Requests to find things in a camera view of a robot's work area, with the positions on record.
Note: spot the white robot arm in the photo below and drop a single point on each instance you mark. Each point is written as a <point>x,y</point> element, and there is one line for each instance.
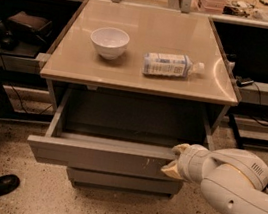
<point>233,181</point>

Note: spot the grey top drawer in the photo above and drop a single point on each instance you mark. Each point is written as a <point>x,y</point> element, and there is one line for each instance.
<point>120,132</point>

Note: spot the grey bottom drawer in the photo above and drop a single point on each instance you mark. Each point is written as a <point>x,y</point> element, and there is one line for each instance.
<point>133,183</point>

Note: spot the clear plastic water bottle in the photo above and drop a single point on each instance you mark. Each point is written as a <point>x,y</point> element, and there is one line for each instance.
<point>169,65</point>

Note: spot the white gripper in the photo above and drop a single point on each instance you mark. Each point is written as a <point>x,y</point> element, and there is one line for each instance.
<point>187,162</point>

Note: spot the grey drawer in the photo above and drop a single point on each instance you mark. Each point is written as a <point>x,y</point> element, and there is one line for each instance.
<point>133,183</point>
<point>120,132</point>

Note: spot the grey drawer cabinet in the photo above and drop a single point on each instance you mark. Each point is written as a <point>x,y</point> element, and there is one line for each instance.
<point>75,60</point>

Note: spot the black bag on shelf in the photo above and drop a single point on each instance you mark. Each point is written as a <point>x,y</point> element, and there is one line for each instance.
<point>23,27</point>

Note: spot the small black device with cable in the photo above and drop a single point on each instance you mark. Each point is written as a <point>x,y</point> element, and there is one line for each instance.
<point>242,82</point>

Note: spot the white ceramic bowl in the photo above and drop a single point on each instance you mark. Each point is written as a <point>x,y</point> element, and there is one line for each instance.
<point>110,43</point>

